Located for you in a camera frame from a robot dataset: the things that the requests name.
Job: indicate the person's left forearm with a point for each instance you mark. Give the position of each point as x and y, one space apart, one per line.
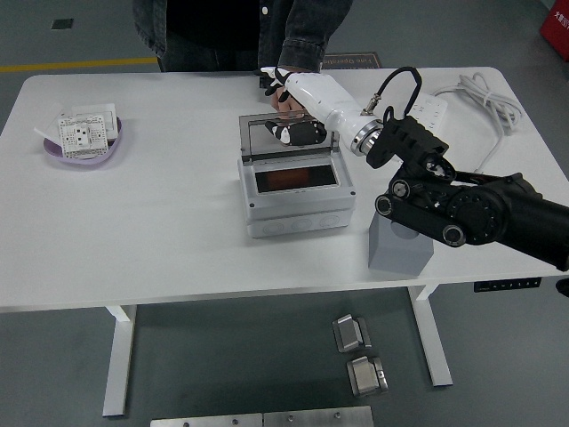
311 31

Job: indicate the white flat card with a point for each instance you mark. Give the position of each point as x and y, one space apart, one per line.
44 129

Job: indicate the white table leg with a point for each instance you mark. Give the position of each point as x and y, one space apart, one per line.
117 356
433 338

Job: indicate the grey metal plate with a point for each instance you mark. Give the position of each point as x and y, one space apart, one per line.
204 421

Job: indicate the grey electrical box clear lid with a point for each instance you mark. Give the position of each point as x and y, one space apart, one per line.
298 218

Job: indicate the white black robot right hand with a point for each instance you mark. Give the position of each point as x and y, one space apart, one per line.
320 95

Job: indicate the grey cube with round hole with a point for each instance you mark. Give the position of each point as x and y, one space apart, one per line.
391 253

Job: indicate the red box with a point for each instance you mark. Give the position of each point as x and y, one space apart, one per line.
556 24

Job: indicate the white switch plate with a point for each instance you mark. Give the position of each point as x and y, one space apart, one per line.
95 109

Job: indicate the white power strip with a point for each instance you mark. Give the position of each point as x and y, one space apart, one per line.
433 107

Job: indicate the person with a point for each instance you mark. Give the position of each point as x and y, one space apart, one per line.
209 31

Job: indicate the person's left hand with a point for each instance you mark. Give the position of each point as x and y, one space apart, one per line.
286 104

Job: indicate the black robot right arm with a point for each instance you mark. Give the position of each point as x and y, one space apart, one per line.
480 213

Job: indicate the small metal block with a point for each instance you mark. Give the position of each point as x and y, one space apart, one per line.
349 333
366 378

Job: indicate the dark floor sign with lettering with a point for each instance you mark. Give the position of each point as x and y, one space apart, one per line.
355 61

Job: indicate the white wall socket module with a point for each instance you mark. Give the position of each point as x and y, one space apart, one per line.
80 133

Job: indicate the black floor hatch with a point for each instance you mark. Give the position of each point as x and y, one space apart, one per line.
62 24

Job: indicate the purple shallow bowl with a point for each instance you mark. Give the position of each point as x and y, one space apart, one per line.
89 161

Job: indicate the black table control panel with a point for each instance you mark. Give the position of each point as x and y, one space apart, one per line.
507 284

